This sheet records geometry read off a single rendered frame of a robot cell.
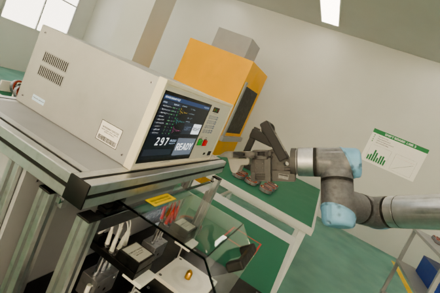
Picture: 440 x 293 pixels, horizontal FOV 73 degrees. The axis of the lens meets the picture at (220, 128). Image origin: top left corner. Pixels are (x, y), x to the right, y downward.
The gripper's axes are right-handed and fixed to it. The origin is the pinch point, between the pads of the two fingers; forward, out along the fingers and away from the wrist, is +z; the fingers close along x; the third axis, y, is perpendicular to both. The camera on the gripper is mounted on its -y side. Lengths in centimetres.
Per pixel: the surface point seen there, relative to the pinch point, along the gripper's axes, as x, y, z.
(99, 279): -22.9, 29.2, 23.2
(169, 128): -19.9, -6.2, 6.4
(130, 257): -23.4, 22.8, 14.2
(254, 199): 137, 38, 25
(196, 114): -9.5, -10.5, 4.3
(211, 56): 327, -134, 135
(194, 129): -7.1, -6.5, 6.2
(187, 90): -19.6, -14.9, 2.0
